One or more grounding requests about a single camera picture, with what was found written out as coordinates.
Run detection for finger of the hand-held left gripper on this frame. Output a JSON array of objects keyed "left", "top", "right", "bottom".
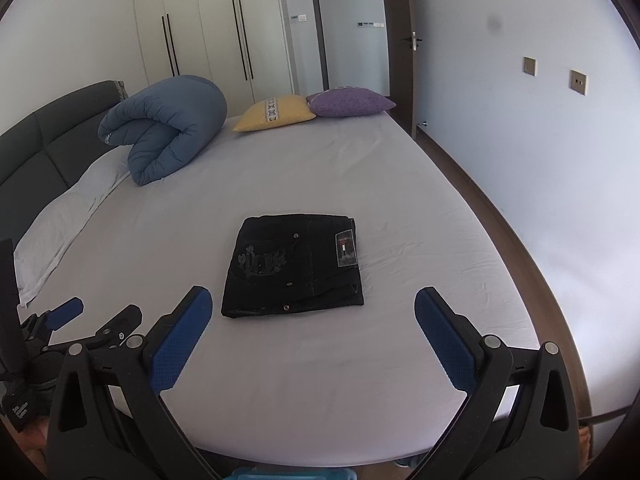
[
  {"left": 42, "top": 304, "right": 144, "bottom": 357},
  {"left": 21, "top": 296, "right": 85, "bottom": 347}
]

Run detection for purple pillow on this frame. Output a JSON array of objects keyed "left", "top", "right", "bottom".
[{"left": 306, "top": 87, "right": 397, "bottom": 118}]

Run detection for yellow pillow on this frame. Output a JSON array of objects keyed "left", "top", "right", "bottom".
[{"left": 233, "top": 95, "right": 317, "bottom": 133}]

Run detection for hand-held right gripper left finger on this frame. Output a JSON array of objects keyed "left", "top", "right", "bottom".
[{"left": 46, "top": 286, "right": 222, "bottom": 480}]

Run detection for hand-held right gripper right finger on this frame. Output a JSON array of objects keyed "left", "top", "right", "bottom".
[{"left": 414, "top": 286, "right": 582, "bottom": 480}]

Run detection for cream wardrobe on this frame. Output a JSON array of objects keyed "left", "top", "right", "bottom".
[{"left": 132, "top": 0, "right": 296, "bottom": 105}]

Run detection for dark wardrobe handle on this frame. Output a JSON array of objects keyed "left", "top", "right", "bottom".
[
  {"left": 161, "top": 16, "right": 175, "bottom": 77},
  {"left": 166, "top": 13, "right": 180, "bottom": 76},
  {"left": 230, "top": 0, "right": 248, "bottom": 81},
  {"left": 236, "top": 0, "right": 254, "bottom": 80}
]

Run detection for dark brown door frame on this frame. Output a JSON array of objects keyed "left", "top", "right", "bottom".
[{"left": 305, "top": 0, "right": 332, "bottom": 97}]

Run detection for white pillow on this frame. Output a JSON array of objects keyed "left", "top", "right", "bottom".
[{"left": 14, "top": 152, "right": 132, "bottom": 308}]

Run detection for grey padded headboard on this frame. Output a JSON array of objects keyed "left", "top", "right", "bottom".
[{"left": 0, "top": 80, "right": 127, "bottom": 261}]

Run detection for black pants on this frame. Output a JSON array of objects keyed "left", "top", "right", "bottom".
[{"left": 221, "top": 214, "right": 365, "bottom": 319}]

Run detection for blue rolled duvet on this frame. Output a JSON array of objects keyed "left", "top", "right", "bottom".
[{"left": 98, "top": 75, "right": 228, "bottom": 187}]

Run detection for bed with white sheet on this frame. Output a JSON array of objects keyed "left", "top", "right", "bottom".
[{"left": 12, "top": 109, "right": 593, "bottom": 470}]

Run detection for dark brown door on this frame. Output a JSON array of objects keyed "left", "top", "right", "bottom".
[{"left": 382, "top": 0, "right": 423, "bottom": 137}]

